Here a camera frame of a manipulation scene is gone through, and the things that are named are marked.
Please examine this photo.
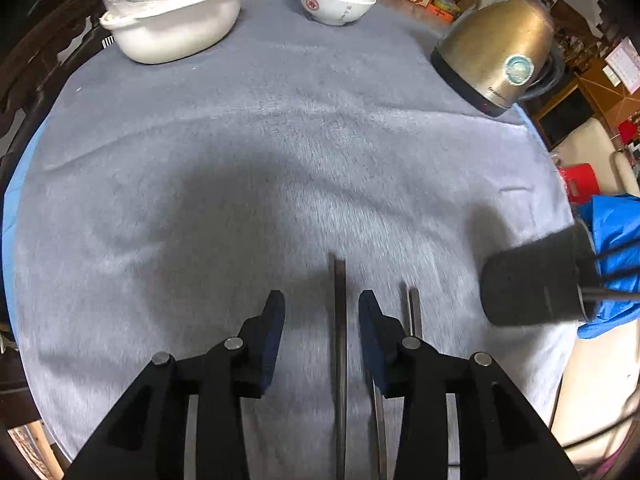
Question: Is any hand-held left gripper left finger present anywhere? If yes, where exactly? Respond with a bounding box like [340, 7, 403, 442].
[65, 290, 287, 480]

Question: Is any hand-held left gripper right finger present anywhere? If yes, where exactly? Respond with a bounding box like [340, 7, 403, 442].
[358, 290, 581, 480]

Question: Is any dark wooden chopstick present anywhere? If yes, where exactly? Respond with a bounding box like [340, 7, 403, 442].
[407, 287, 424, 339]
[372, 385, 389, 480]
[330, 255, 348, 480]

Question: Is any dark green plastic cup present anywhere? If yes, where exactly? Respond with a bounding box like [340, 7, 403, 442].
[481, 222, 603, 327]

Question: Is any bundle of dark chopsticks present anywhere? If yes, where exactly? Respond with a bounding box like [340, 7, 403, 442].
[577, 240, 640, 306]

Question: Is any grey towel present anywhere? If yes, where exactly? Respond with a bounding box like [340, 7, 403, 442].
[2, 0, 583, 480]

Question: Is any red plastic stool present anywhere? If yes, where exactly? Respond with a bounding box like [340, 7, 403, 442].
[557, 162, 602, 204]

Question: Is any blue garment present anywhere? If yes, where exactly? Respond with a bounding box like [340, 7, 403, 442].
[575, 192, 640, 341]

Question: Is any light blue table cover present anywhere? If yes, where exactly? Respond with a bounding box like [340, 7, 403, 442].
[1, 120, 56, 351]

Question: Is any gold electric kettle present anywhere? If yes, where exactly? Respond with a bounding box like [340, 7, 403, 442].
[431, 0, 568, 118]

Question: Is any white plastic basin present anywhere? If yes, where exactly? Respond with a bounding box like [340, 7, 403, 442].
[100, 0, 263, 65]

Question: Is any wooden cabinet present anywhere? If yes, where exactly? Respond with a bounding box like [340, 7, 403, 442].
[530, 0, 640, 151]

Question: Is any white bowl with red emblem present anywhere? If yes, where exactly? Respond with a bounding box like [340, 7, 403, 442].
[300, 0, 377, 27]

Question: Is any carved dark wooden chair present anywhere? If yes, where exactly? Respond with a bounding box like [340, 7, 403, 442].
[0, 0, 111, 161]

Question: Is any wall calendar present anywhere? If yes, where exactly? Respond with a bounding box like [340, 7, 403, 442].
[605, 40, 640, 88]

